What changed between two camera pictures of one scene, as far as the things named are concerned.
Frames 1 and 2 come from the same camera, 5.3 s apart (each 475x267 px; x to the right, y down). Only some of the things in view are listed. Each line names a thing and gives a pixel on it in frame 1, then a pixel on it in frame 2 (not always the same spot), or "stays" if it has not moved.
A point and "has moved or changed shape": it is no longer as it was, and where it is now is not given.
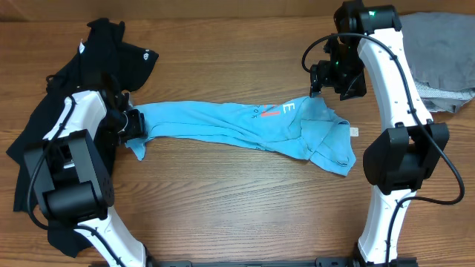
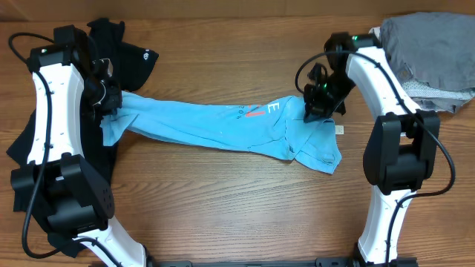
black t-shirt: x=105 y=61 stays
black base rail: x=316 y=262 stays
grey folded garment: x=440 y=47 stays
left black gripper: x=137 y=125 -> x=115 y=101
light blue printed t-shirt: x=304 y=127 has moved or changed shape
